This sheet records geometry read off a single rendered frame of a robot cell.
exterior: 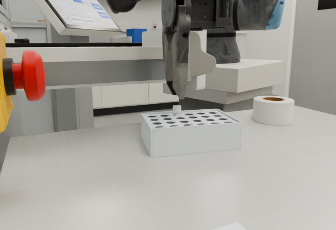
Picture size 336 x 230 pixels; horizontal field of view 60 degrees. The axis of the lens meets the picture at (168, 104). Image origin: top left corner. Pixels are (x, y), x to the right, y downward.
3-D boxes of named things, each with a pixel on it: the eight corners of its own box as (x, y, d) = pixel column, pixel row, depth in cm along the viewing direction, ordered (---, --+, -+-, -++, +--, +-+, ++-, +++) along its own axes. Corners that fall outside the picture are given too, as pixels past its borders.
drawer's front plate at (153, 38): (148, 74, 78) (148, 31, 75) (205, 90, 52) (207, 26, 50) (142, 74, 77) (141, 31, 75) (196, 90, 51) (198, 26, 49)
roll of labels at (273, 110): (286, 115, 57) (287, 96, 56) (297, 125, 50) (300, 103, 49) (249, 115, 58) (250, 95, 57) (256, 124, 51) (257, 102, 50)
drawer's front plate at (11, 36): (20, 69, 93) (16, 33, 91) (14, 79, 67) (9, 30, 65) (14, 69, 92) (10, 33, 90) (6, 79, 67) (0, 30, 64)
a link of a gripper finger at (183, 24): (192, 62, 37) (190, -10, 36) (180, 62, 36) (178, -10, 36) (181, 65, 41) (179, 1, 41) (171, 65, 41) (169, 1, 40)
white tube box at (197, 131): (217, 131, 47) (218, 108, 46) (241, 149, 39) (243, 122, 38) (141, 136, 44) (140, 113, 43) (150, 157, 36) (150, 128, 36)
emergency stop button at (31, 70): (46, 95, 26) (42, 49, 25) (48, 104, 22) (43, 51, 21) (8, 98, 25) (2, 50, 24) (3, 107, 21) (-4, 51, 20)
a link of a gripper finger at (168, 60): (203, 94, 46) (208, 33, 42) (166, 95, 44) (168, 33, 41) (197, 88, 48) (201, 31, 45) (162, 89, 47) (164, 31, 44)
